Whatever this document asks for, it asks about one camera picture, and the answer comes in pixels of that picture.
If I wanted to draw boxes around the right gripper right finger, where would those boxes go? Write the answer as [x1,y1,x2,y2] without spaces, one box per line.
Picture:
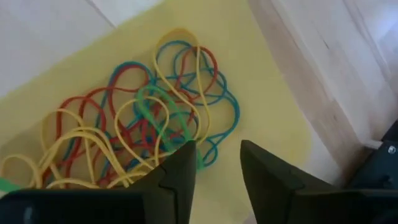
[240,139,354,224]

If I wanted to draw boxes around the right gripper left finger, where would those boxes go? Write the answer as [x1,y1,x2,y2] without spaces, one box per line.
[132,139,198,224]

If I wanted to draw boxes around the green rubber band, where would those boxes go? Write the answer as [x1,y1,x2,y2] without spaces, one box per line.
[0,176,20,193]
[134,85,206,171]

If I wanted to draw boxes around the yellow plastic bin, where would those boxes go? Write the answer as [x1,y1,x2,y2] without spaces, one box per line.
[0,0,315,224]

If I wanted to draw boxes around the black metal table frame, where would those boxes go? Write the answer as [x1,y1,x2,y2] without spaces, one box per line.
[347,119,398,191]

